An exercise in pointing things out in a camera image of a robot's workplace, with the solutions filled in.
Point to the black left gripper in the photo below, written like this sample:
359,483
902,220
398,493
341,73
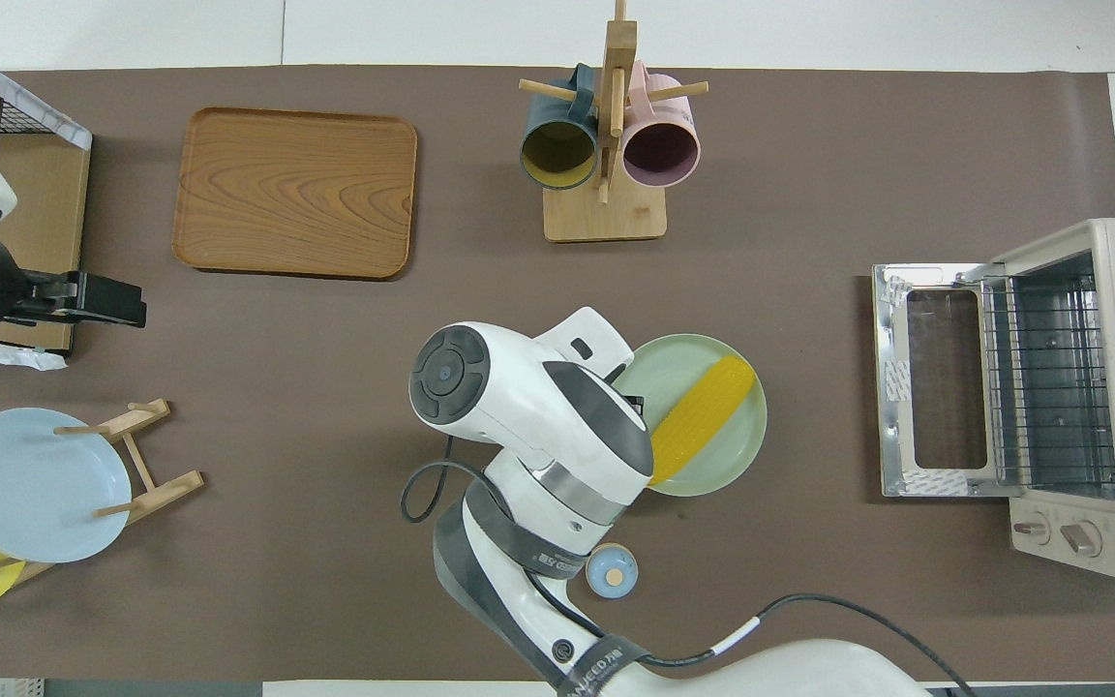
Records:
103,300

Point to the light blue plate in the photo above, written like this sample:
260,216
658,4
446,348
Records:
35,484

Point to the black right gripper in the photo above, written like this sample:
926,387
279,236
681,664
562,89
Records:
640,411

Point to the yellow corn cob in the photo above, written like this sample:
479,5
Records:
708,411

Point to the brown wooden tray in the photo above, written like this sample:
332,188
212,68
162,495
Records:
296,194

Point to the dark teal mug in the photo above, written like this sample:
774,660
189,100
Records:
557,155

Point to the wooden mug rack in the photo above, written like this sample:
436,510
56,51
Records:
606,218

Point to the pink mug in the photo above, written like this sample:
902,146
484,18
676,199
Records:
661,155

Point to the wooden plate rack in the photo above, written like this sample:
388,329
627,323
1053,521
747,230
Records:
165,489

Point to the wooden stepped shelf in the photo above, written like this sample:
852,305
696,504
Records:
45,213

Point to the wooden box shelf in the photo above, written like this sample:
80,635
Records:
35,109

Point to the small blue knobbed lid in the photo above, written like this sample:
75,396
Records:
613,573

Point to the brown table mat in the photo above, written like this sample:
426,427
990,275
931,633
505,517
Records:
325,484

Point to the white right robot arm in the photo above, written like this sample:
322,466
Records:
519,407

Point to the pale green plate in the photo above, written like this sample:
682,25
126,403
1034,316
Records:
727,460

